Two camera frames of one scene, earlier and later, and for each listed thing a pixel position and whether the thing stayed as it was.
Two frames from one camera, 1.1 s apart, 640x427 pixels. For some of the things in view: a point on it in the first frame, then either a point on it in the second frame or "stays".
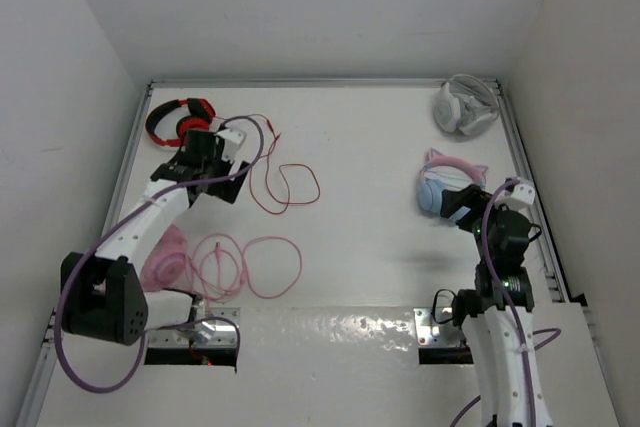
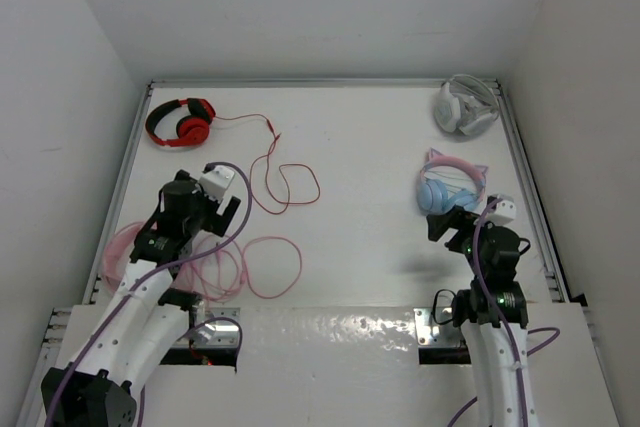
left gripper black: (224, 189) to (215, 222)
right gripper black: (471, 196) to (457, 216)
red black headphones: (202, 114) stays
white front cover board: (304, 367) stays
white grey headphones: (466, 103) stays
